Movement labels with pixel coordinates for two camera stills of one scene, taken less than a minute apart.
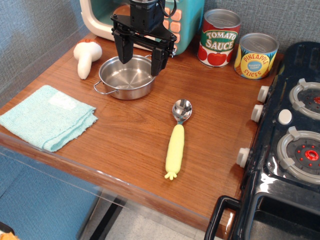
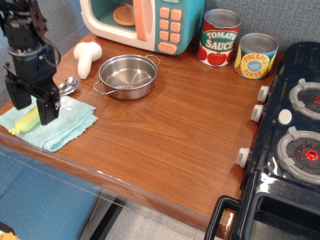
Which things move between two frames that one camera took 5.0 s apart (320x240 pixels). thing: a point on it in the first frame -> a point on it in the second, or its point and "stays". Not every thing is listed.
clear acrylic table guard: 44,195 stays
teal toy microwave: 187,22 stays
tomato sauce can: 218,37 stays
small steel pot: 131,80 stays
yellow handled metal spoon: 175,150 -> 32,118
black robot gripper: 144,25 -> 33,67
